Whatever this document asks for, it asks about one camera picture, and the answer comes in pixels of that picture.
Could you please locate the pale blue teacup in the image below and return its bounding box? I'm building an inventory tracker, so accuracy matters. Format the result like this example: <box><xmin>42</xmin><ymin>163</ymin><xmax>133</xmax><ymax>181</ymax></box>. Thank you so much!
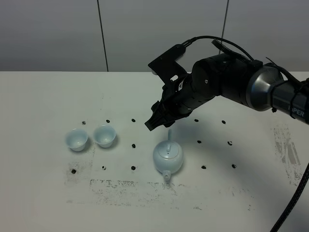
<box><xmin>93</xmin><ymin>125</ymin><xmax>116</xmax><ymax>148</ymax></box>
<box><xmin>65</xmin><ymin>129</ymin><xmax>88</xmax><ymax>152</ymax></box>

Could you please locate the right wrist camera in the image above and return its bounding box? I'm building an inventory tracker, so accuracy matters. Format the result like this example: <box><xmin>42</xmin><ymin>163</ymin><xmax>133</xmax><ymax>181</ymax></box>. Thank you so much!
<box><xmin>148</xmin><ymin>44</ymin><xmax>187</xmax><ymax>86</ymax></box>

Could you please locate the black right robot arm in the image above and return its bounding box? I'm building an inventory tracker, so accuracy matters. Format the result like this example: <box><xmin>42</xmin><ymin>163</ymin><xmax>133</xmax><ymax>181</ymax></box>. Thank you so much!
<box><xmin>145</xmin><ymin>54</ymin><xmax>309</xmax><ymax>130</ymax></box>

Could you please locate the black braided cable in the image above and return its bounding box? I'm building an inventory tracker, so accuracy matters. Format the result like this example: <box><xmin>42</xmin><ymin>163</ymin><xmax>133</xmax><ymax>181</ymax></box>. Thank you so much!
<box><xmin>181</xmin><ymin>35</ymin><xmax>309</xmax><ymax>232</ymax></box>

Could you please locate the pale blue porcelain teapot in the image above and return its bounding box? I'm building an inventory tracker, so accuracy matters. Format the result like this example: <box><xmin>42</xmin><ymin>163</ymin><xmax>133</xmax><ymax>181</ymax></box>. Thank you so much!
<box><xmin>153</xmin><ymin>129</ymin><xmax>184</xmax><ymax>182</ymax></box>

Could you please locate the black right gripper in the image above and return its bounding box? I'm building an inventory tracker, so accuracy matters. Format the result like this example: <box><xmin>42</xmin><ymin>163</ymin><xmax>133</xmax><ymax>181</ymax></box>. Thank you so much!
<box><xmin>145</xmin><ymin>73</ymin><xmax>212</xmax><ymax>131</ymax></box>

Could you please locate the left pale blue teacup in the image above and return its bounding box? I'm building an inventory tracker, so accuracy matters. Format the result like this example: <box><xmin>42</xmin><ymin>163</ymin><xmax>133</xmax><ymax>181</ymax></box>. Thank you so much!
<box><xmin>65</xmin><ymin>129</ymin><xmax>88</xmax><ymax>152</ymax></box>

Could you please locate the right pale blue teacup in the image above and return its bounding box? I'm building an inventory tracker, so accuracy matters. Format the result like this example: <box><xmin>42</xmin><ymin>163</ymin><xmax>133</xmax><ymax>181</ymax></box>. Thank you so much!
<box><xmin>93</xmin><ymin>125</ymin><xmax>116</xmax><ymax>148</ymax></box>

